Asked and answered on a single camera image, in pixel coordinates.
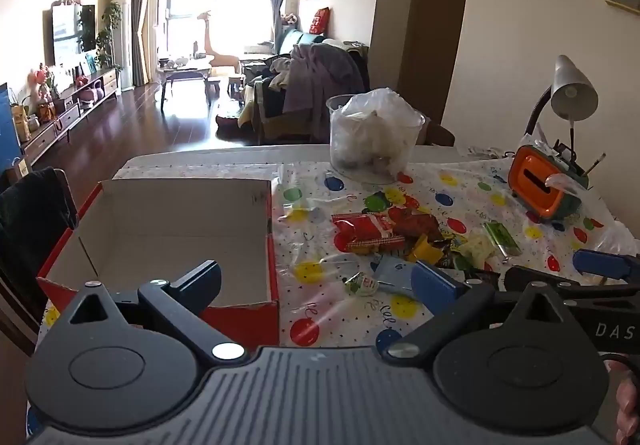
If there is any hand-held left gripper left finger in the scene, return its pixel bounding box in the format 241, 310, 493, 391
62, 259, 247, 367

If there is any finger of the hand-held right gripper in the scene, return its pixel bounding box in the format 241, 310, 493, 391
573, 249, 640, 283
467, 265, 601, 298

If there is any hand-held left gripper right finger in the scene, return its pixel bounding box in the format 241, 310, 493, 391
382, 259, 576, 368

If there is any yellow cartoon snack packet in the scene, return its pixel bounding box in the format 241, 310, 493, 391
406, 234, 443, 264

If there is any blue snack packet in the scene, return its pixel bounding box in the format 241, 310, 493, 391
372, 257, 418, 297

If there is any pale green snack packet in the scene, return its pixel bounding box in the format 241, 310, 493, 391
452, 235, 496, 271

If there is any brown snack packet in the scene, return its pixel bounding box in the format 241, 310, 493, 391
387, 208, 446, 242

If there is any red cardboard box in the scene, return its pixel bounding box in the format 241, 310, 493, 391
36, 178, 281, 348

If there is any red snack packet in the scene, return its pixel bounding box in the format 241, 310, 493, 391
331, 212, 406, 255

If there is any person's right hand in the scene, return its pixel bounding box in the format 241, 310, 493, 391
616, 364, 640, 427

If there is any clear plastic bag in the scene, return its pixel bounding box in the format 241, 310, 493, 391
595, 220, 640, 257

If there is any green white candy wrapper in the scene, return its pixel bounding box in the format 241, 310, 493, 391
344, 271, 383, 297

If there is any orange tissue box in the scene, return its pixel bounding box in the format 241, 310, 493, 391
507, 145, 591, 224

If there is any dark pen holder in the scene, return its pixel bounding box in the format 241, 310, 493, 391
552, 141, 608, 176

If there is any balloon print tablecloth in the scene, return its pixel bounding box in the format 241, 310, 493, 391
42, 158, 640, 376

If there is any clear plastic wrapper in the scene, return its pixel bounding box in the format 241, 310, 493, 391
277, 165, 332, 227

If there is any round pet bed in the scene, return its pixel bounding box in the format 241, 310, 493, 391
216, 112, 247, 139

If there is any clear plastic container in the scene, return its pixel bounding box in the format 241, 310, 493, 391
326, 94, 427, 184

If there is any white plastic bag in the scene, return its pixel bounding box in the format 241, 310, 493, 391
332, 88, 423, 176

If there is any grey desk lamp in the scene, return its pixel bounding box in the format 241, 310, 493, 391
524, 55, 599, 161

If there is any chair with dark cloth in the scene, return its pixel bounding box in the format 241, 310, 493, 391
0, 168, 79, 308

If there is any dark sofa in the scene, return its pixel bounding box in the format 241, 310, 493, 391
250, 28, 372, 145

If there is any wooden coffee table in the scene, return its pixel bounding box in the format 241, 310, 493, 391
157, 59, 213, 107

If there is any wooden television cabinet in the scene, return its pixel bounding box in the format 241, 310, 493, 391
20, 68, 121, 167

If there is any pile of clothes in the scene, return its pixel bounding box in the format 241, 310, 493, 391
269, 42, 369, 115

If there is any giraffe figure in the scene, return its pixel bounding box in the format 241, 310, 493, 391
196, 10, 241, 74

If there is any blue cabinet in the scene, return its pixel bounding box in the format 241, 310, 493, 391
0, 82, 24, 167

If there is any brown door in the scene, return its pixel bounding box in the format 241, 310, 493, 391
400, 0, 474, 126

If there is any red flower bouquet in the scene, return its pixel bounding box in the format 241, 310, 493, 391
27, 65, 57, 102

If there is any white standing air conditioner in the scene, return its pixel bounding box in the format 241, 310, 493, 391
110, 0, 135, 89

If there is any green potted plant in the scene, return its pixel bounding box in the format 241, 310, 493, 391
95, 2, 124, 71

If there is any flat screen television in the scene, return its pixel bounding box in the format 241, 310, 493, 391
42, 4, 96, 68

